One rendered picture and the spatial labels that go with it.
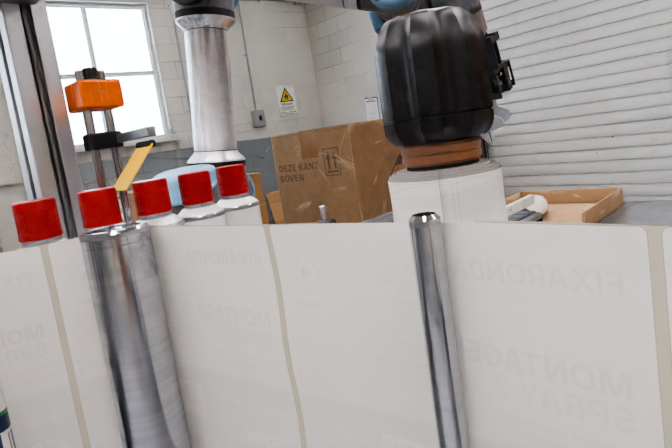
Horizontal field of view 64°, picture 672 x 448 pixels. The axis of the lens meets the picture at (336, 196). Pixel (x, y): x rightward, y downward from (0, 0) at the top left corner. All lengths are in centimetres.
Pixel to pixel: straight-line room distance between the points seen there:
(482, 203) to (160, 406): 24
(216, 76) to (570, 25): 427
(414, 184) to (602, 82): 462
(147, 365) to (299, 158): 89
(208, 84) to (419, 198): 75
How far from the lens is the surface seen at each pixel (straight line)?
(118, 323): 32
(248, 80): 698
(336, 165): 110
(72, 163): 66
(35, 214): 50
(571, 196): 152
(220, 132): 107
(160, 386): 34
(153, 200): 54
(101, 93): 62
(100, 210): 52
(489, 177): 38
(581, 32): 506
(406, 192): 38
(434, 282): 20
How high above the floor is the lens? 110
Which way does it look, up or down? 6 degrees down
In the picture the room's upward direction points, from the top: 9 degrees counter-clockwise
